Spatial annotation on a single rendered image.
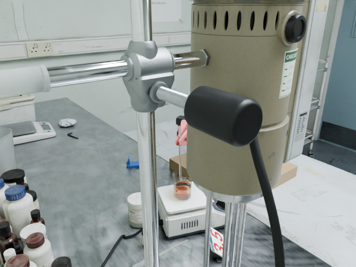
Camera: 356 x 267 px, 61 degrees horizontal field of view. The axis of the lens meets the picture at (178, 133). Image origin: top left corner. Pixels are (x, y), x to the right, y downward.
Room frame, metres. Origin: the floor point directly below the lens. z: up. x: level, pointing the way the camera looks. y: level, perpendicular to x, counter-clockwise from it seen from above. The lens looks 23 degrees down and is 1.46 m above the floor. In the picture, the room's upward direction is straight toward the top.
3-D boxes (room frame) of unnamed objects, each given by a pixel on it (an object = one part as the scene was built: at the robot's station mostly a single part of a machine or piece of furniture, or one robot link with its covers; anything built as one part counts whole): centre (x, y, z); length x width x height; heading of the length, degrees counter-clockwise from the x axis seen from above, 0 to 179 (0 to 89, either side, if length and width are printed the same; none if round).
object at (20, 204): (0.65, 0.42, 0.96); 0.07 x 0.07 x 0.13
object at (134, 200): (0.69, 0.11, 0.94); 0.06 x 0.06 x 0.08
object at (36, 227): (0.58, 0.35, 0.93); 0.06 x 0.06 x 0.07
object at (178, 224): (0.70, -0.04, 0.94); 0.22 x 0.13 x 0.08; 107
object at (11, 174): (0.83, 0.53, 0.94); 0.07 x 0.07 x 0.07
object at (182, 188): (0.68, -0.01, 1.02); 0.06 x 0.05 x 0.08; 22
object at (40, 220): (0.62, 0.36, 0.94); 0.03 x 0.03 x 0.08
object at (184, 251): (0.57, -0.01, 0.91); 0.06 x 0.06 x 0.02
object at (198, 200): (0.69, -0.01, 0.98); 0.12 x 0.12 x 0.01; 17
